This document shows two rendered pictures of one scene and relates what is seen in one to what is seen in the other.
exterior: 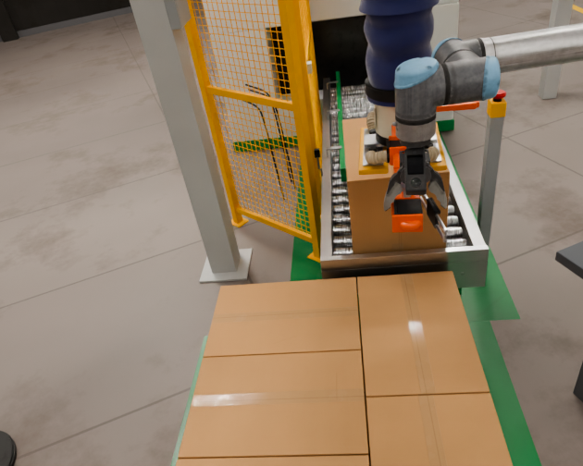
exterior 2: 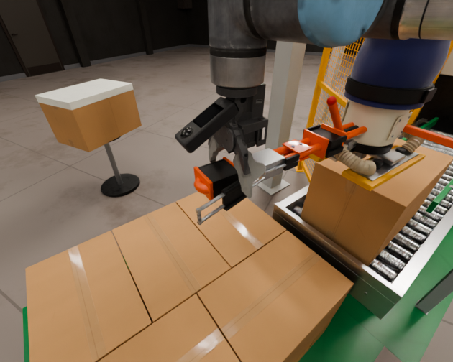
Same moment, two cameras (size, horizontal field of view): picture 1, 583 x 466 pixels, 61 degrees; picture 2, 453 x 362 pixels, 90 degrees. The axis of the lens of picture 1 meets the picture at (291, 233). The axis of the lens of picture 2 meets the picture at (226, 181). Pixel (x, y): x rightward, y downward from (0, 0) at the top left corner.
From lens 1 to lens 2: 104 cm
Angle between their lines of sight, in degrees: 35
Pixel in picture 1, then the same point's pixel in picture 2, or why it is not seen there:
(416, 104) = (211, 16)
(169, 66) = (285, 49)
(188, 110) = (284, 82)
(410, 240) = (342, 237)
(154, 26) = not seen: hidden behind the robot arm
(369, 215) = (321, 197)
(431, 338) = (275, 307)
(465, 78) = not seen: outside the picture
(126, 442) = not seen: hidden behind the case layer
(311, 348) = (213, 240)
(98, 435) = (155, 206)
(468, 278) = (369, 302)
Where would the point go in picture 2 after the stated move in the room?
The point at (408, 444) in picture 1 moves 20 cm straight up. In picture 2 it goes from (172, 345) to (163, 322)
